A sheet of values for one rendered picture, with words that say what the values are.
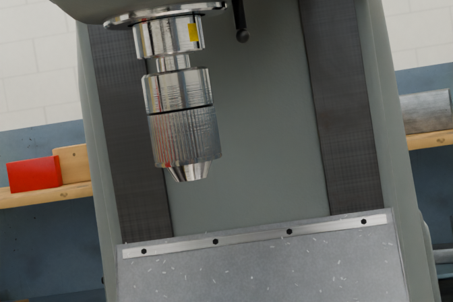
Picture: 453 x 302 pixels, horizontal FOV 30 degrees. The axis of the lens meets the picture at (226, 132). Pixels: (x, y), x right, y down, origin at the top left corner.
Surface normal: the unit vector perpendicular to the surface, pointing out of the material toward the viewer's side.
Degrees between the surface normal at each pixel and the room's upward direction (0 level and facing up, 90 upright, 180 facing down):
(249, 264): 63
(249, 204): 90
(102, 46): 90
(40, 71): 90
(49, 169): 90
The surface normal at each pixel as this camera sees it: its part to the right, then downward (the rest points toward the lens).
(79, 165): 0.05, 0.04
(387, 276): -0.19, -0.38
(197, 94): 0.54, -0.04
